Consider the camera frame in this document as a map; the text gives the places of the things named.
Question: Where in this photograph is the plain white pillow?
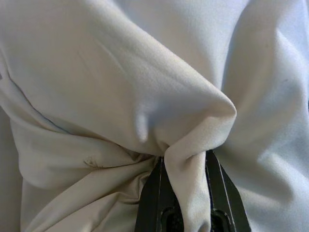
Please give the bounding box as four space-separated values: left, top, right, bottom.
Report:
0 0 309 232

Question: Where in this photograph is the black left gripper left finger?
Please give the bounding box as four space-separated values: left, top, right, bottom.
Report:
134 156 186 232

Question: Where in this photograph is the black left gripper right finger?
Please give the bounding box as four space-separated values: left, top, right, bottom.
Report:
205 149 253 232

